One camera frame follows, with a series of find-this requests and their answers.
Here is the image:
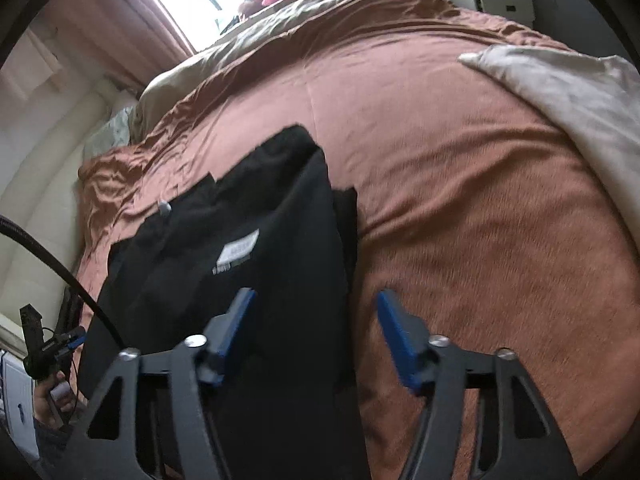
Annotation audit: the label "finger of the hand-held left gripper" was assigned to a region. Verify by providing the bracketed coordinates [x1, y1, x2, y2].
[64, 327, 88, 356]

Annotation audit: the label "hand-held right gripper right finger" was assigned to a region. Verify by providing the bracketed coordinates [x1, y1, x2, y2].
[376, 289, 583, 480]

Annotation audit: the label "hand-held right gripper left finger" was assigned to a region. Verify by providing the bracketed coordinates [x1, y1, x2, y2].
[65, 287, 258, 480]

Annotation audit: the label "black button-up jacket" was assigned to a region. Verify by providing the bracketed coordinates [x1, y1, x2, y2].
[77, 124, 351, 480]

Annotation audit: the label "person's left hand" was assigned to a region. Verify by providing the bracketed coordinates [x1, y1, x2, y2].
[32, 370, 76, 431]

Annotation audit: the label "white bedside cabinet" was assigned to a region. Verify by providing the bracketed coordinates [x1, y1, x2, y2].
[0, 350, 40, 461]

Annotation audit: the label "folded black pants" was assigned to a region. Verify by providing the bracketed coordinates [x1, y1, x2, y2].
[330, 186, 361, 396]

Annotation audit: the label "bed with rust-orange sheet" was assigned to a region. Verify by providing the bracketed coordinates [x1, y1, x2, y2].
[75, 0, 640, 480]

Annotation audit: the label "cream padded headboard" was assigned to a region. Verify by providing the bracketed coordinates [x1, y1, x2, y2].
[0, 77, 141, 311]

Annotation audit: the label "light patterned pillow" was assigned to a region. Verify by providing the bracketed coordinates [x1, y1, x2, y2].
[82, 105, 141, 161]

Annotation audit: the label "cream hanging cloth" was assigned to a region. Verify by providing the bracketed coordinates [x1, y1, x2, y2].
[0, 25, 66, 106]

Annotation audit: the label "beige duvet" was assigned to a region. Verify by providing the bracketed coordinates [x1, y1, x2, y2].
[135, 0, 426, 136]

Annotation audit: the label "cream blanket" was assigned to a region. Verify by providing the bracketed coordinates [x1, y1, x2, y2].
[457, 44, 640, 241]

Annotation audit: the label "pink curtain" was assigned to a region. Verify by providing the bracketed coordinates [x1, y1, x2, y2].
[30, 0, 196, 91]

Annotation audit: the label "cream nightstand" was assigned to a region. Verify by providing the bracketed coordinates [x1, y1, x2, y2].
[445, 0, 536, 28]

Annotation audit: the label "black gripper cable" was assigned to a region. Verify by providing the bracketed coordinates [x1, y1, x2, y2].
[0, 215, 126, 352]

